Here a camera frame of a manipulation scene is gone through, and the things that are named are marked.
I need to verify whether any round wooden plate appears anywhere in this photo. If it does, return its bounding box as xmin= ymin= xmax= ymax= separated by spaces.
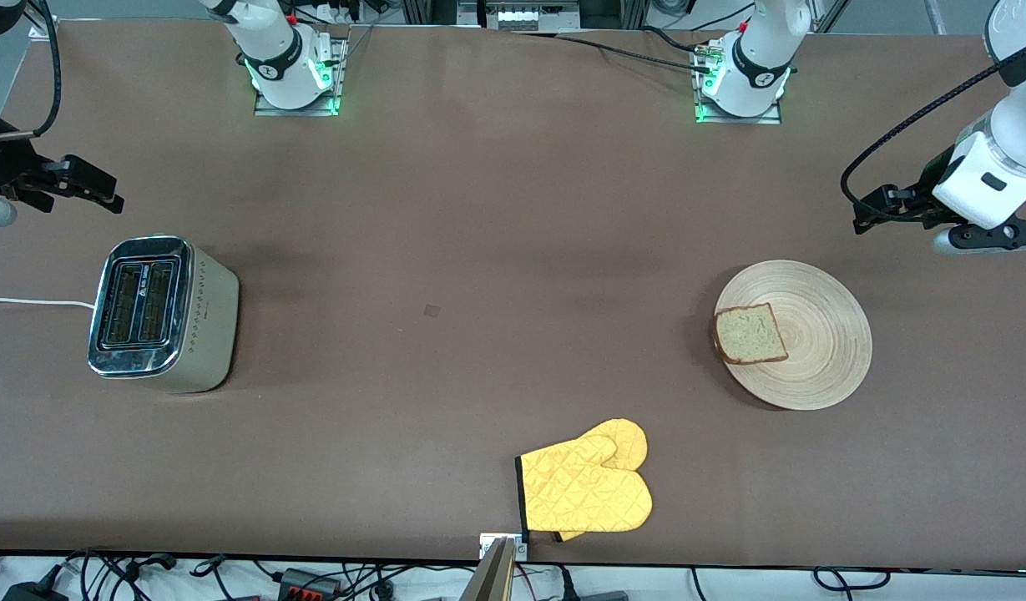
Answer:
xmin=713 ymin=260 xmax=873 ymax=412

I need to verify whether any brown-crust bread slice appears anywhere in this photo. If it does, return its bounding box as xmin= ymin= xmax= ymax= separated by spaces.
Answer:
xmin=712 ymin=303 xmax=790 ymax=366

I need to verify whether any silver two-slot toaster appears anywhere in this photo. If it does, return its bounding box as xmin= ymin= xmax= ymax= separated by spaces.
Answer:
xmin=86 ymin=235 xmax=240 ymax=395

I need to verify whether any black power adapter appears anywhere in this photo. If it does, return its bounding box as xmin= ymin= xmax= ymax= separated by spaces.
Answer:
xmin=2 ymin=581 xmax=71 ymax=601

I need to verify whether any yellow quilted oven mitt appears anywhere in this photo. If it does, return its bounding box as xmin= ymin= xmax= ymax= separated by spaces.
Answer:
xmin=515 ymin=418 xmax=654 ymax=543

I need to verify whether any white power strip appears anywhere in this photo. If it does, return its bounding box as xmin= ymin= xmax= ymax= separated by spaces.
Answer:
xmin=486 ymin=3 xmax=564 ymax=31

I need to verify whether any black orange connector block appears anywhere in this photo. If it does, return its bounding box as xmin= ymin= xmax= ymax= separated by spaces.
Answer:
xmin=277 ymin=568 xmax=344 ymax=599

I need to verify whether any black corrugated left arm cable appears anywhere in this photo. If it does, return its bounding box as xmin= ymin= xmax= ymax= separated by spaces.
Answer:
xmin=840 ymin=58 xmax=1026 ymax=228

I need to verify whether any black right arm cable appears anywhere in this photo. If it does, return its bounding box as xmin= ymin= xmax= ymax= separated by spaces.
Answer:
xmin=0 ymin=0 xmax=64 ymax=141

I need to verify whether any white toaster power cable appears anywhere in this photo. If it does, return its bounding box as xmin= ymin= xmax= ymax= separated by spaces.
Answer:
xmin=0 ymin=295 xmax=97 ymax=311

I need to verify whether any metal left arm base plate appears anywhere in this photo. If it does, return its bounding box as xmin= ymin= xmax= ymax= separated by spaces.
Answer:
xmin=694 ymin=40 xmax=783 ymax=126

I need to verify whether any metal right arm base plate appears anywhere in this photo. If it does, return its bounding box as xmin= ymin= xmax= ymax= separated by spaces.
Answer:
xmin=254 ymin=35 xmax=345 ymax=118

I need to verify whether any black table cable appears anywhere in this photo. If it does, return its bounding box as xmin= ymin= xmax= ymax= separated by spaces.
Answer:
xmin=554 ymin=25 xmax=718 ymax=74

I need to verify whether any metal camera mount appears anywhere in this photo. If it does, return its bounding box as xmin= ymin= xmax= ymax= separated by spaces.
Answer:
xmin=461 ymin=533 xmax=530 ymax=601

